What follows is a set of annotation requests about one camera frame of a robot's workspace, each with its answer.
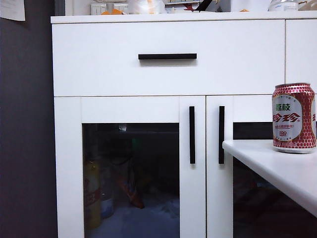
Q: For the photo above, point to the white glass-pane cabinet door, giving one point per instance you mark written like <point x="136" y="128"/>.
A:
<point x="68" y="173"/>
<point x="213" y="198"/>

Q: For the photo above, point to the red white beverage can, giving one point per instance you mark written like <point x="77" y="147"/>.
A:
<point x="287" y="119"/>

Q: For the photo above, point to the white cabinet carcass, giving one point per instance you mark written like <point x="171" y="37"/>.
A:
<point x="148" y="18"/>

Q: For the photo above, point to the white drawer front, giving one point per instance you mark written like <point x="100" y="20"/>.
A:
<point x="299" y="49"/>
<point x="99" y="62"/>

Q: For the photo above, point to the orange snack bag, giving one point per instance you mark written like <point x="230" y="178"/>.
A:
<point x="135" y="198"/>

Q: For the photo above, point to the white crumpled plastic bag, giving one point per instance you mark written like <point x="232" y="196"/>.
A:
<point x="163" y="205"/>

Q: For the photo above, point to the clear sanitizer pump bottle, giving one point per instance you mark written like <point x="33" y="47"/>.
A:
<point x="106" y="203"/>

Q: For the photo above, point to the yellow detergent bottle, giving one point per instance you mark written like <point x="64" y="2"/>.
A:
<point x="92" y="198"/>

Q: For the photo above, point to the blue white small box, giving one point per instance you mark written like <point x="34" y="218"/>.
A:
<point x="173" y="9"/>

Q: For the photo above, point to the clear plastic bag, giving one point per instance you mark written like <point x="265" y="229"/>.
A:
<point x="143" y="7"/>

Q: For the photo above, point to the small red object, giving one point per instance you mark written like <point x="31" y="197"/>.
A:
<point x="190" y="7"/>

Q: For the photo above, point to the black angled object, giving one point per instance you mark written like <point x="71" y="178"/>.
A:
<point x="204" y="5"/>

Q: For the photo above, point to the white table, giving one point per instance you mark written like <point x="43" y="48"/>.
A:
<point x="272" y="168"/>

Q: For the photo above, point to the clear plastic water bottle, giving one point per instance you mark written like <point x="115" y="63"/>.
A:
<point x="282" y="5"/>

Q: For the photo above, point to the white paper sheet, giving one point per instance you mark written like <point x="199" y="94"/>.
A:
<point x="12" y="10"/>

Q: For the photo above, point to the white wall switch panel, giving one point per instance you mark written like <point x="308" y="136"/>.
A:
<point x="121" y="7"/>
<point x="98" y="8"/>

